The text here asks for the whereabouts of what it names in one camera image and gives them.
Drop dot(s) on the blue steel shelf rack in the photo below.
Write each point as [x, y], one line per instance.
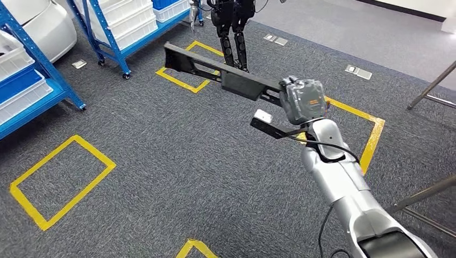
[142, 41]
[39, 107]

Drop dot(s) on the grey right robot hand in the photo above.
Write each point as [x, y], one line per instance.
[304, 101]

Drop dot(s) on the long black plastic part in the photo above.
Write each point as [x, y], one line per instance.
[238, 83]

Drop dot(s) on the steel floor outlet cover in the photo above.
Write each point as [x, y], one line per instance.
[79, 64]

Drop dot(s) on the black humanoid robot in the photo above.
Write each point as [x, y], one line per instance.
[228, 21]

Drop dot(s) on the white car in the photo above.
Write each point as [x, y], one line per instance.
[46, 32]

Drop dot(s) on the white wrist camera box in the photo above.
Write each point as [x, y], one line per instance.
[263, 116]

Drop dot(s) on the yellow floor tape square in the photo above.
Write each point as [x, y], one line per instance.
[96, 156]
[194, 247]
[372, 142]
[178, 82]

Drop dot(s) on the plain steel floor cover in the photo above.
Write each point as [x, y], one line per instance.
[281, 41]
[364, 74]

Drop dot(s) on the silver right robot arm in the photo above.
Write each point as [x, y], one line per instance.
[349, 192]

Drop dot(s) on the floor outlet cover with socket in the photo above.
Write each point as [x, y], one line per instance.
[269, 37]
[351, 69]

